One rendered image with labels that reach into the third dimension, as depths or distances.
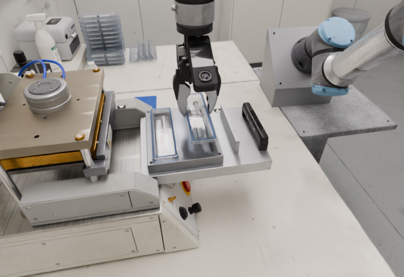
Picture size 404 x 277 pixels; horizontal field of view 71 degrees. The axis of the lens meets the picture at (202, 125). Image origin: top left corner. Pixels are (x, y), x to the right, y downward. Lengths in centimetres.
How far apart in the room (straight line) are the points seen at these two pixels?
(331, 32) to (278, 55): 25
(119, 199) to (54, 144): 16
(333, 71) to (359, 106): 42
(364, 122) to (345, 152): 104
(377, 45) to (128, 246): 75
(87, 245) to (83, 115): 29
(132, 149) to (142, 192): 20
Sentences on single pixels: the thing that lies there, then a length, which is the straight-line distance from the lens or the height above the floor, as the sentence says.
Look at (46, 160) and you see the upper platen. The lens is 61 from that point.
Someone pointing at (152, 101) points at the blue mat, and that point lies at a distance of 124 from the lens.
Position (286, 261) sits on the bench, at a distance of 78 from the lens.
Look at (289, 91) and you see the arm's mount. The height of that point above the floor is 83.
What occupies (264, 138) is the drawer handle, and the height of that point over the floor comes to 101.
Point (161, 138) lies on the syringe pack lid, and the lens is 65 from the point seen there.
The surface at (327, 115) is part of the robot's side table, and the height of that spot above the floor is 75.
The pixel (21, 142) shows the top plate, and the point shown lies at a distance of 56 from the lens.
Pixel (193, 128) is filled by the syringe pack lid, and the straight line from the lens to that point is 62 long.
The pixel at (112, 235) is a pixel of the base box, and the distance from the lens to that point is 67.
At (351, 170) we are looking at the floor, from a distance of 218.
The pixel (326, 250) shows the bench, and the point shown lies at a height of 75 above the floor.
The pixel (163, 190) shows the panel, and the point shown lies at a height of 92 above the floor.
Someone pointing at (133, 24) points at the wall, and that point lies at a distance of 315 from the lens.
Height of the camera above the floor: 143
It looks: 39 degrees down
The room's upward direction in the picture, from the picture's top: straight up
